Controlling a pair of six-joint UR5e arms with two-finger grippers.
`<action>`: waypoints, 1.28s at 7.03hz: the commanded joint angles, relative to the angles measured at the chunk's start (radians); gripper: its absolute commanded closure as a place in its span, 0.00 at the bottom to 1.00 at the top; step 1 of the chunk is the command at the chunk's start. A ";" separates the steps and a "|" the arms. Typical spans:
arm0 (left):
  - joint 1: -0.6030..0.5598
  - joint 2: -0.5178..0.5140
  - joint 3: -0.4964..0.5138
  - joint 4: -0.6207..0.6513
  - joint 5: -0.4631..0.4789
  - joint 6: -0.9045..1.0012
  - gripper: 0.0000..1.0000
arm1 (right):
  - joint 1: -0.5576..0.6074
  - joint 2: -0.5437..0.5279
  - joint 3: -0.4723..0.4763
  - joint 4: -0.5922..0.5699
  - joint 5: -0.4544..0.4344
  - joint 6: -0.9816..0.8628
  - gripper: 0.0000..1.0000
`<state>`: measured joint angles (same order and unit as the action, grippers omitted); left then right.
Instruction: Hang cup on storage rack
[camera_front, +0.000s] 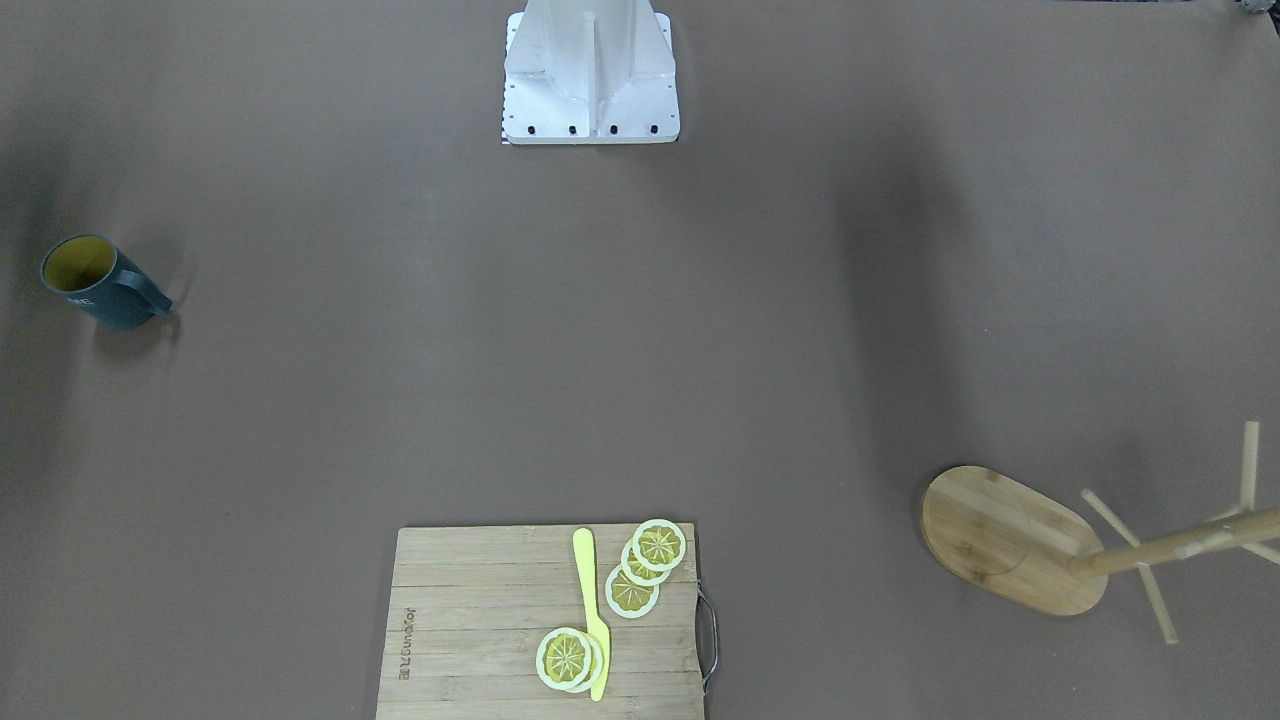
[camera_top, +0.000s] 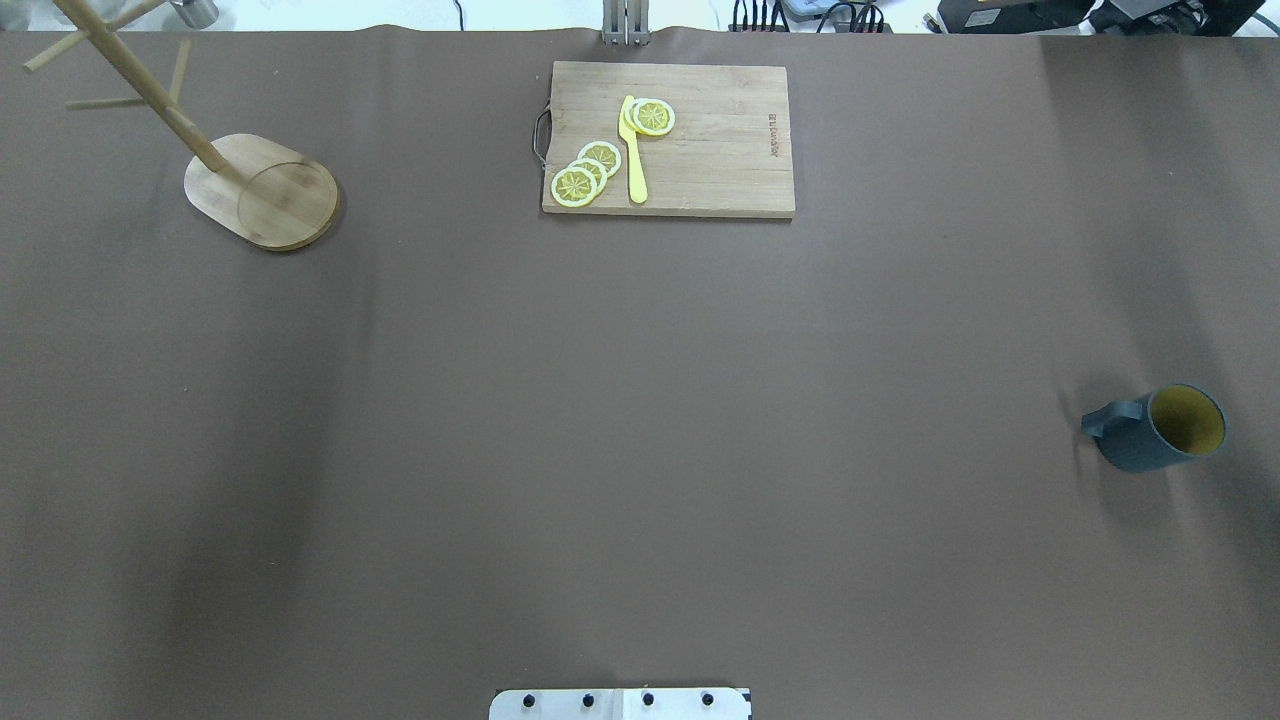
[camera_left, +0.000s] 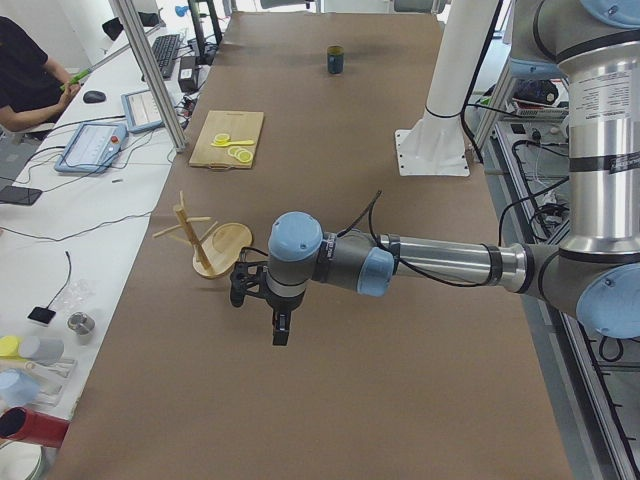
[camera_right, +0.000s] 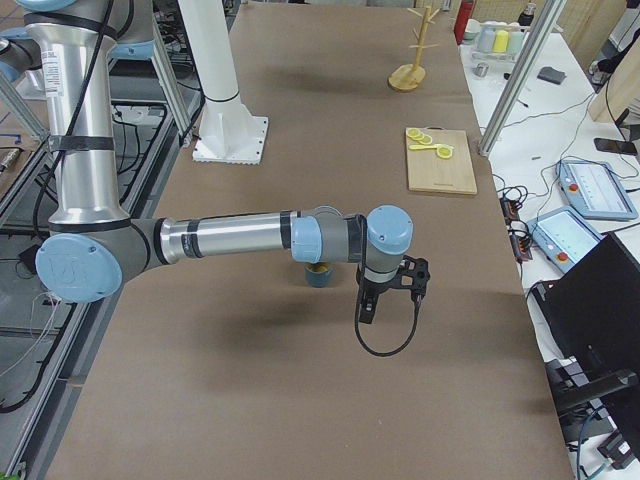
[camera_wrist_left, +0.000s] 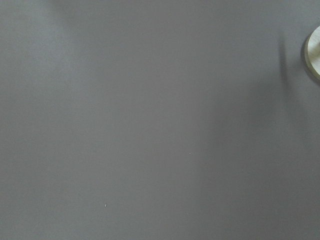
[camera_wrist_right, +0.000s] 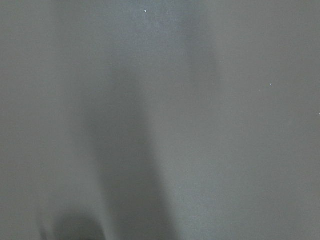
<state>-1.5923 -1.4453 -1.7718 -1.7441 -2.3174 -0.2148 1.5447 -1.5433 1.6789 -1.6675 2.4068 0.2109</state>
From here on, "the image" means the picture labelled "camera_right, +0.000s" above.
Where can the lemon slice on spoon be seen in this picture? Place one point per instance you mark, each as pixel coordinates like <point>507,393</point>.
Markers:
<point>444,151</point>

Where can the yellow plastic spoon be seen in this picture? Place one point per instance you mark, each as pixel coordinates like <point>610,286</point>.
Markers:
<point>430,146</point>

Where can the wooden cutting board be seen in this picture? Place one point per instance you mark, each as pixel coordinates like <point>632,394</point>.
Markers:
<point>428,173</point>

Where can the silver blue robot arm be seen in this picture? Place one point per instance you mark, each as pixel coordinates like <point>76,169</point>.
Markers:
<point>19,53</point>
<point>94,246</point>

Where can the light blue cup on tray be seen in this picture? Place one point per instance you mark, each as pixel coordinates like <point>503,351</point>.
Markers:
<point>515,42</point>

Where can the near teach pendant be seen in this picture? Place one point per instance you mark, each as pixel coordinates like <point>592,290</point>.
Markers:
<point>564,236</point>

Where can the dark blue mug yellow inside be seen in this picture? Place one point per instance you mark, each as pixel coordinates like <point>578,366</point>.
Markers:
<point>318,275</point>

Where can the teach pendant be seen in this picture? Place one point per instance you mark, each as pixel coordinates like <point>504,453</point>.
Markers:
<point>594,192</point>
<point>564,236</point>

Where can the small steel cup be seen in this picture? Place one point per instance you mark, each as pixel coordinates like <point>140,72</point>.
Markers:
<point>481,69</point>

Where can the grey cup on tray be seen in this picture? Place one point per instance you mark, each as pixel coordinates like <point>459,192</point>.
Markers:
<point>486,39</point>

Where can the aluminium frame post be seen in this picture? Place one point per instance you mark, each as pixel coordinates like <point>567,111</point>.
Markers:
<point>533,46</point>

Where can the black monitor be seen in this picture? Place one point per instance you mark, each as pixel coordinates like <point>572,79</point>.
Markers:
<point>593,316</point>

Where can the white pedestal column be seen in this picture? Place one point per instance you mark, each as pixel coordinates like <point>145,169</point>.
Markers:
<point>228,132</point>

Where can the red bottle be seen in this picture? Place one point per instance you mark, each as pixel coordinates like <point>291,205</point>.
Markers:
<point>462,18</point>

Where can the black smartphone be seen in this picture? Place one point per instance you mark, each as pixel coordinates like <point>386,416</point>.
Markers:
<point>615,146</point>

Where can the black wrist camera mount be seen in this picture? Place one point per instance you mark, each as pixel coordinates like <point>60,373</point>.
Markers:
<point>414,276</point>

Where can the black power strip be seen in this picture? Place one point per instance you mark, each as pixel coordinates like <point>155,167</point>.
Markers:
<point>517,230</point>

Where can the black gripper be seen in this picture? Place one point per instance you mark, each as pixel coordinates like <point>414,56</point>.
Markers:
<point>374,290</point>

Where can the far teach pendant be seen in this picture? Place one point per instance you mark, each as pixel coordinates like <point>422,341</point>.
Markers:
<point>594,192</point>

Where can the yellow cup on tray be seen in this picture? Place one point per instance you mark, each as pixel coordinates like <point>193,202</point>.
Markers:
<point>501,40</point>

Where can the grey pad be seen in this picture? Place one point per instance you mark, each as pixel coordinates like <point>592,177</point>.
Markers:
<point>551,75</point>

